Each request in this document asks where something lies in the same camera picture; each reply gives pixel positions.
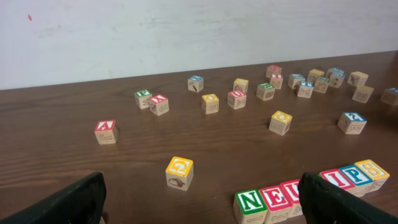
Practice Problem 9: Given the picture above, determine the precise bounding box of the green J wooden block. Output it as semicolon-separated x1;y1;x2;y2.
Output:
99;217;106;224

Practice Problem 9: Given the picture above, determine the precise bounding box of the blue d block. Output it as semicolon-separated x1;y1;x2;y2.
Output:
326;67;344;78
381;88;398;106

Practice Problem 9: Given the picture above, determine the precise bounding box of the red block far top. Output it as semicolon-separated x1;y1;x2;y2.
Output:
266;65;282;78

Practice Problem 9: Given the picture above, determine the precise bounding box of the blue X wooden block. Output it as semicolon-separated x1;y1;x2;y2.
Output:
188;75;204;92

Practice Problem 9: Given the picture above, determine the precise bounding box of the red E wooden block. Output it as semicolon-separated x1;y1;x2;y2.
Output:
259;185;293;224

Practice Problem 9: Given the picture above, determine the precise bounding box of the yellow 8 wooden block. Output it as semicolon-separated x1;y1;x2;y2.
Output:
347;71;369;86

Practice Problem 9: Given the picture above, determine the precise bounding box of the yellow Q wooden block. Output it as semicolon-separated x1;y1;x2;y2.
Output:
269;111;292;136

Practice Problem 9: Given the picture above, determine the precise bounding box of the red A wooden block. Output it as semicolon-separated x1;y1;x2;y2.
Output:
94;119;119;145

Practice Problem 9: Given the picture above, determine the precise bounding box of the red X wooden block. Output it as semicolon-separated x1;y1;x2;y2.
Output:
149;95;169;116

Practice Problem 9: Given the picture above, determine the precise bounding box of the blue P wooden block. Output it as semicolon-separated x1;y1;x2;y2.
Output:
339;164;374;197

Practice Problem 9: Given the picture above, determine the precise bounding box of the red u block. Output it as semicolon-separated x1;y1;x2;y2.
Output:
228;90;247;110
280;179;303;218

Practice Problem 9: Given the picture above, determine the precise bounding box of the yellow S wooden block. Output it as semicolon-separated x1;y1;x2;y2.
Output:
354;159;390;193

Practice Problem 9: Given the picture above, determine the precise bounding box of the blue L wooden block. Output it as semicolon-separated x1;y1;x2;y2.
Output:
288;74;305;89

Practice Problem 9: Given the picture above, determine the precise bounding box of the green F wooden block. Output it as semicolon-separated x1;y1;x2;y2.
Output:
134;90;152;109

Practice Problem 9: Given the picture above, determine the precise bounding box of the yellow K wooden block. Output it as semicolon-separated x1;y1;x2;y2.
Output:
352;86;374;103

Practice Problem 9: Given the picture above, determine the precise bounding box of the yellow G wooden block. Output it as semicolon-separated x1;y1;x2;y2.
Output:
165;156;194;191

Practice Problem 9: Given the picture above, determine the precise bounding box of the yellow block left middle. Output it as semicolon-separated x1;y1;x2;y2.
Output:
201;93;220;114

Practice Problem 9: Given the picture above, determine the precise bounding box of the blue 5 wooden block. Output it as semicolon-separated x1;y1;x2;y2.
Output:
329;73;345;88

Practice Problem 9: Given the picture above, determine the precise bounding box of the blue T wooden block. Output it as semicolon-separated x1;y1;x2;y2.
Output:
297;81;314;98

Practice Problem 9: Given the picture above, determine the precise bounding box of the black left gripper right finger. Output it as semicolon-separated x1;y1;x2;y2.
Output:
298;172;397;224

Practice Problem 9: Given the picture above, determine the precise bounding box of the green B wooden block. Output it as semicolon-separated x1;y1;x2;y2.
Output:
256;83;275;101

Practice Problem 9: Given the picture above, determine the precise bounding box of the green N wooden block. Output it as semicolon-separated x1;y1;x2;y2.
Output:
233;189;268;224

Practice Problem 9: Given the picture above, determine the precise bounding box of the yellow block upper right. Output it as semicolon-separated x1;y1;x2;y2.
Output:
307;69;325;83

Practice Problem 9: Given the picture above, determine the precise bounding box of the yellow block upper centre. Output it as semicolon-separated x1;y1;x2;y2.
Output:
233;78;249;93

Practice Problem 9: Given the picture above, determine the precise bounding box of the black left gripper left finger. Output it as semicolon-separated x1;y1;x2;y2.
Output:
1;172;106;224

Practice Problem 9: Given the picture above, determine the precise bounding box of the blue D block upper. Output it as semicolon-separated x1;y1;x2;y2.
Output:
326;67;344;78

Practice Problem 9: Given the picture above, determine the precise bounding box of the green Z wooden block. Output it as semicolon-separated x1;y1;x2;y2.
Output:
313;77;330;93

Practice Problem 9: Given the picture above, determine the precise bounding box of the blue D block lower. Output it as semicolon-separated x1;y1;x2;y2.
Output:
381;88;398;106

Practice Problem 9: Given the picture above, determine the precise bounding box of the blue 2 wooden block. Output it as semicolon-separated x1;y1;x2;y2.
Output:
338;112;367;134

